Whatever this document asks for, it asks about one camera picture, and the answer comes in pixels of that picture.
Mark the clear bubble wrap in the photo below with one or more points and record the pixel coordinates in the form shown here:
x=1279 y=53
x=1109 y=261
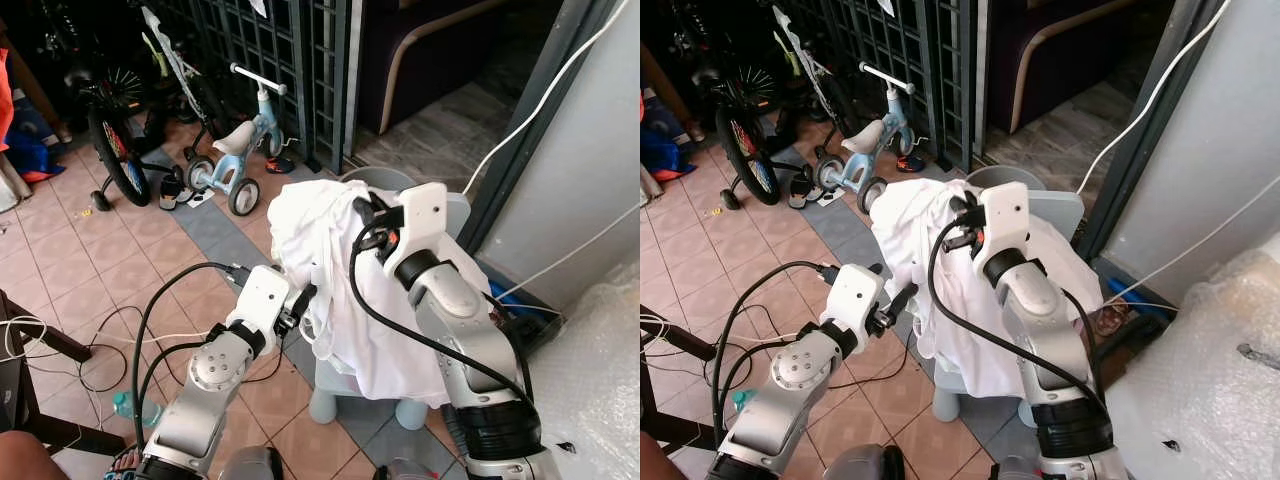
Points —
x=1200 y=400
x=600 y=380

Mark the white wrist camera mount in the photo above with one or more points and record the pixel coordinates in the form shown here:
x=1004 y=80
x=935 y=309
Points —
x=262 y=298
x=422 y=215
x=1005 y=215
x=855 y=300

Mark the grey robot leg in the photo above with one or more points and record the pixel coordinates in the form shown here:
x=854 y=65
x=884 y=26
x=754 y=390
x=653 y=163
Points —
x=250 y=465
x=865 y=465

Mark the grey-blue plastic chair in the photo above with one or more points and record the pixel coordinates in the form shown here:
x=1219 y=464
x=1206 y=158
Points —
x=335 y=390
x=955 y=395

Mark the black metal grid gate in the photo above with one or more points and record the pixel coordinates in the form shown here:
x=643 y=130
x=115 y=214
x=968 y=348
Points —
x=260 y=40
x=880 y=35

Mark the dark sofa with beige trim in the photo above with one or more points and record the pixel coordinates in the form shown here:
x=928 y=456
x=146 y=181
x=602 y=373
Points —
x=1030 y=50
x=400 y=50

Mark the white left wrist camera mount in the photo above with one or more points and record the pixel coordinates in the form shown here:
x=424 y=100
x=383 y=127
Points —
x=855 y=300
x=262 y=298

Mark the blue bag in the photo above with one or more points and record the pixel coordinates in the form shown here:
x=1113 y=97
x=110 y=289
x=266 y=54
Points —
x=665 y=150
x=25 y=150

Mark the white cloth garment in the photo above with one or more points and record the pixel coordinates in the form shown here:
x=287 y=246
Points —
x=925 y=260
x=320 y=250

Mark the dark wooden furniture leg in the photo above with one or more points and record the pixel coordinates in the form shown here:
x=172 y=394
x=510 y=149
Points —
x=670 y=345
x=40 y=335

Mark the light blue balance bike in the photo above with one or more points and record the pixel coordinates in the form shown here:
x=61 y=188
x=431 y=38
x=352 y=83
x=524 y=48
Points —
x=238 y=140
x=868 y=140

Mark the black children's bicycle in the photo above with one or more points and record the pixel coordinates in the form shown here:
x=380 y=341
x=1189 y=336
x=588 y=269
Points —
x=745 y=150
x=112 y=140

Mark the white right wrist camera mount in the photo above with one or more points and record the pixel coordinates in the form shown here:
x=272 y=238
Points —
x=422 y=215
x=1005 y=215

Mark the clear plastic bottle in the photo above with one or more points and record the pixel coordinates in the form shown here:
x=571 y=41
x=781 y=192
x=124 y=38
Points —
x=744 y=400
x=135 y=407

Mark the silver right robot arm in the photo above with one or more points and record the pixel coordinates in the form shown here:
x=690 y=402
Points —
x=465 y=330
x=1040 y=320

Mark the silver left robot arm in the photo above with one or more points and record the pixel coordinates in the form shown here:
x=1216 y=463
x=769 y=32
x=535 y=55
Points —
x=775 y=405
x=195 y=400

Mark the person's knee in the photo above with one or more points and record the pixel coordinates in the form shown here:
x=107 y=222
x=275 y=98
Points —
x=655 y=460
x=25 y=458

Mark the black shoe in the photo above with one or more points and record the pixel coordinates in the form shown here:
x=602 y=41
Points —
x=170 y=192
x=801 y=188

